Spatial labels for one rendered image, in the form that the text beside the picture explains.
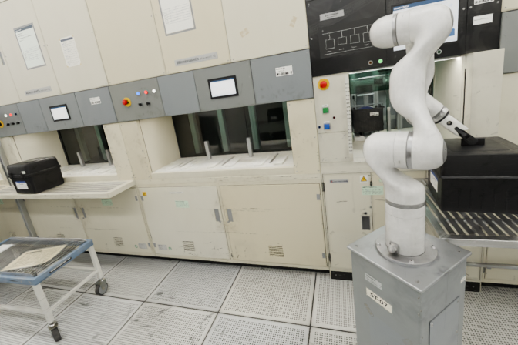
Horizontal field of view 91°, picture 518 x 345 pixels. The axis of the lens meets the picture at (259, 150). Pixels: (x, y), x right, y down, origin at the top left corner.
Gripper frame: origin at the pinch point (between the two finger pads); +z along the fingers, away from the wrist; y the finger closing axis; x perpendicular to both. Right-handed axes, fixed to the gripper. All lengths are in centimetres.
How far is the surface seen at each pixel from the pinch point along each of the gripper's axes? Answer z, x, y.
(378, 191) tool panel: 0, 51, 26
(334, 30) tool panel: -81, -3, 24
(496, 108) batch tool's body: 6.2, -18.1, 25.5
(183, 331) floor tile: -32, 180, -41
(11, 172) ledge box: -219, 226, -26
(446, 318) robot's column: 20, 47, -51
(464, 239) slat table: 12.4, 27.1, -34.2
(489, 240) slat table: 17.4, 22.0, -33.6
